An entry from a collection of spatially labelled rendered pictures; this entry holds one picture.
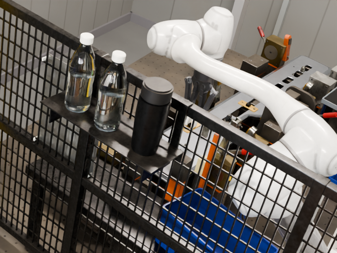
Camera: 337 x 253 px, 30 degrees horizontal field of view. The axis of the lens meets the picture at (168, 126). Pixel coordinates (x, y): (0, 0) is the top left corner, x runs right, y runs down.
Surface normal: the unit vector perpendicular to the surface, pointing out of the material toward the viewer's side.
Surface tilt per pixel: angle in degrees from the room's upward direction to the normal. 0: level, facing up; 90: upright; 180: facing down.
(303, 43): 90
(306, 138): 31
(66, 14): 90
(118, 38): 0
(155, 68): 0
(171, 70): 0
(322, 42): 90
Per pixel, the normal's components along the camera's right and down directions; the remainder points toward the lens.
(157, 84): 0.20, -0.81
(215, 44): 0.37, 0.61
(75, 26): 0.85, 0.43
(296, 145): -0.23, -0.49
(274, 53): -0.59, 0.34
